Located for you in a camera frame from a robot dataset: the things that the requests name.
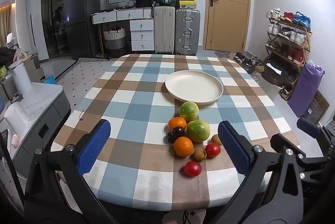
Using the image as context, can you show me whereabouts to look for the wooden shoe rack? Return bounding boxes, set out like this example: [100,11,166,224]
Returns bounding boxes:
[265,8,313,99]

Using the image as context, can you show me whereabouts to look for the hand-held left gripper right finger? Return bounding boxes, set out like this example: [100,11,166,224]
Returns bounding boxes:
[209,120,304,224]

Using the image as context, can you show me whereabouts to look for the silver suitcase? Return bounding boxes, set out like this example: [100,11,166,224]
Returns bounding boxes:
[175,8,201,55]

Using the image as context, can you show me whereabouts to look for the white drawer desk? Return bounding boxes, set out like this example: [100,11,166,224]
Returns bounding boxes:
[91,8,155,51]

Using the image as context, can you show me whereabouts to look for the brown doormat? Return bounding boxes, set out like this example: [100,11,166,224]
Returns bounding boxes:
[309,91,330,124]

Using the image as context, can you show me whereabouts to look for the beige curtain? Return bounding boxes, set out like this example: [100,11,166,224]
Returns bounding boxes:
[0,4,12,47]

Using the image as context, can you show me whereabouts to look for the glass door wardrobe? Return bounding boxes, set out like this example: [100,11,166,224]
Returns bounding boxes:
[40,0,68,57]

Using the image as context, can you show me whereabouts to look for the wooden door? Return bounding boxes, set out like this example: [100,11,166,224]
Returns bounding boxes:
[205,0,250,51]

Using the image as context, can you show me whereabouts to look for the green citrus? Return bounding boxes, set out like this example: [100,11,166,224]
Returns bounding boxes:
[186,120,210,142]
[179,101,199,121]

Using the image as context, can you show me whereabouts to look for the white cylinder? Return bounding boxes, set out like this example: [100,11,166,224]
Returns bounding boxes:
[12,61,34,95]

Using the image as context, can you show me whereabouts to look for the checked tablecloth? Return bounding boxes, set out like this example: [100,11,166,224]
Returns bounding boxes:
[51,54,301,212]

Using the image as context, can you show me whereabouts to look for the grey and white cabinet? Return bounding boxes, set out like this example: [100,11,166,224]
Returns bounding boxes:
[0,83,72,177]

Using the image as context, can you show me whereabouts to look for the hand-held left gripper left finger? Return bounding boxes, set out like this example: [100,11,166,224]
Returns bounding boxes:
[23,119,118,224]

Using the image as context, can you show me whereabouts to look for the pile of shoes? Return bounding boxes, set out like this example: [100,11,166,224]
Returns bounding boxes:
[233,53,260,71]

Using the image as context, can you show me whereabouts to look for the black bag with white paper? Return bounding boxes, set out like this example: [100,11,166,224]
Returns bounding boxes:
[263,61,288,83]

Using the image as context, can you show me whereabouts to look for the purple bag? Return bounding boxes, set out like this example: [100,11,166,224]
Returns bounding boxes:
[288,60,325,117]

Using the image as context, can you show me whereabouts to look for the orange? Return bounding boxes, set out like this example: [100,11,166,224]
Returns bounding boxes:
[168,117,187,133]
[174,137,194,157]

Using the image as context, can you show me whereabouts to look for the beige suitcase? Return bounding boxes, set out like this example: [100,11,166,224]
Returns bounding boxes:
[154,6,176,54]

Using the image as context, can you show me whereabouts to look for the woven laundry basket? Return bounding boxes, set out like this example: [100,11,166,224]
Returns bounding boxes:
[103,27,126,57]

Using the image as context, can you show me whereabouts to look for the grey refrigerator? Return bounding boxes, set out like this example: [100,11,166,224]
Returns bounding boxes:
[63,0,101,59]

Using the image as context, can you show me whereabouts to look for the row of sneakers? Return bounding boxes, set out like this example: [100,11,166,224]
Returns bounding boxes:
[266,8,312,62]

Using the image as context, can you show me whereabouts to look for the yellow and black box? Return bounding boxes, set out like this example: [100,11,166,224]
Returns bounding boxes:
[178,0,197,9]

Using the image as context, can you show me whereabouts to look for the red tomato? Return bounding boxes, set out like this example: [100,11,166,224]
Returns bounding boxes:
[205,142,221,159]
[183,161,202,177]

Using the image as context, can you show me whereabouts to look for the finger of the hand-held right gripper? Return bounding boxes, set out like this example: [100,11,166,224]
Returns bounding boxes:
[296,118,335,154]
[270,133,332,166]

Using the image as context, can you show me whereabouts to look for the cream round plate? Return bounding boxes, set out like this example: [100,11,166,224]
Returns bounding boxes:
[165,70,224,105]

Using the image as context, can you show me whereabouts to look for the patterned rug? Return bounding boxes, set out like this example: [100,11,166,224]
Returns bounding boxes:
[56,58,118,120]

